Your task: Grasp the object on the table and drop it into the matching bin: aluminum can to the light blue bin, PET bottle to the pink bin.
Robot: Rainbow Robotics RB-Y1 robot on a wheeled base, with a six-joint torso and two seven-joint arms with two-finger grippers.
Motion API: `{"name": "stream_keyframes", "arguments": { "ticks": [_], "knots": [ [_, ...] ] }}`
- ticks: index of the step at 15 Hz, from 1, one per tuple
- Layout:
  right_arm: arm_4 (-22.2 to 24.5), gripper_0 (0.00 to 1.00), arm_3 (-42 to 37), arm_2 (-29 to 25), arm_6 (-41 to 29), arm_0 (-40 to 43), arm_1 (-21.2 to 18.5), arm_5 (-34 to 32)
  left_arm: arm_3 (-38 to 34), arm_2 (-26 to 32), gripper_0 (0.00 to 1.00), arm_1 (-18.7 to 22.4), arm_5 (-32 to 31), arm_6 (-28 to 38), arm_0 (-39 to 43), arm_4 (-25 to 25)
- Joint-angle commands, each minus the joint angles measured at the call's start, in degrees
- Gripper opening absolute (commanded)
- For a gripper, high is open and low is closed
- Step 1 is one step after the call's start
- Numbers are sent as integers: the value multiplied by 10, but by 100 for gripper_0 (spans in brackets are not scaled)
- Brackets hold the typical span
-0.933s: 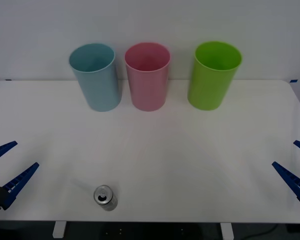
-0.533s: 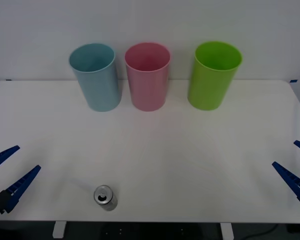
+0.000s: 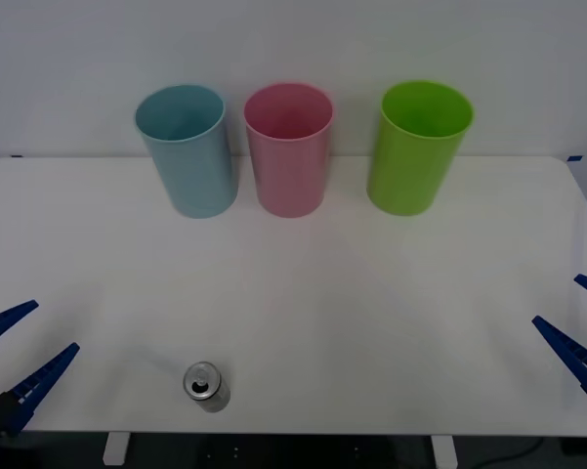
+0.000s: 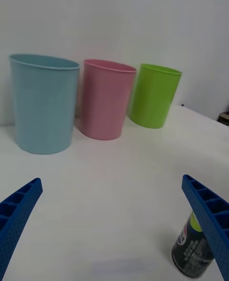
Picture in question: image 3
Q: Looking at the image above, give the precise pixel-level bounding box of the silver and black drink can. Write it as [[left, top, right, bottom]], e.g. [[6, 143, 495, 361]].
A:
[[183, 361, 231, 413]]

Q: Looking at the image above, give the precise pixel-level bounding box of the white table leg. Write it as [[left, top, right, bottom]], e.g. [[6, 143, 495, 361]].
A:
[[102, 432, 130, 466], [431, 434, 458, 469]]

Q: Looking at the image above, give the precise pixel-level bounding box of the green plastic bin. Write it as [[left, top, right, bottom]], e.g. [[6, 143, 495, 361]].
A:
[[366, 79, 476, 217]]

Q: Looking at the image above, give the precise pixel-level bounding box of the pale blue plastic bin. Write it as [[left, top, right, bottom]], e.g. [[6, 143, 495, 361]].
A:
[[134, 84, 239, 220]]

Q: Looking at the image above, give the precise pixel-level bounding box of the pink plastic bin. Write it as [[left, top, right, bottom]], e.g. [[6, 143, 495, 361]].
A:
[[243, 81, 335, 219]]

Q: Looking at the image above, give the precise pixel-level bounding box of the black floor cable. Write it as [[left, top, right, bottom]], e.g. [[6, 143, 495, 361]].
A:
[[463, 436, 546, 466]]

